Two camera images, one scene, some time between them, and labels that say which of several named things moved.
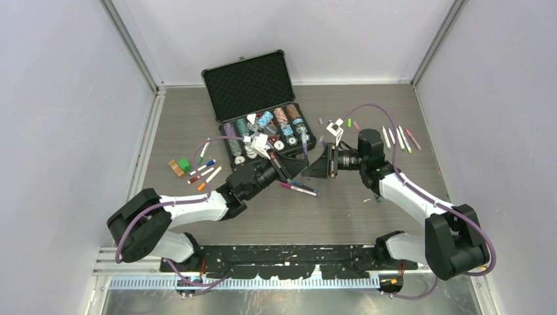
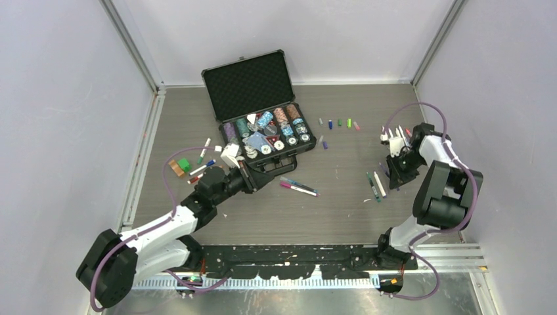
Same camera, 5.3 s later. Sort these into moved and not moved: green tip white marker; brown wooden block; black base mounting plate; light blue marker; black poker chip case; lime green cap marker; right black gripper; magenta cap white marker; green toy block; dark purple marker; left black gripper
Moved: left black gripper; dark purple marker; right black gripper
Not moved: magenta cap white marker; green tip white marker; light blue marker; lime green cap marker; black base mounting plate; black poker chip case; green toy block; brown wooden block
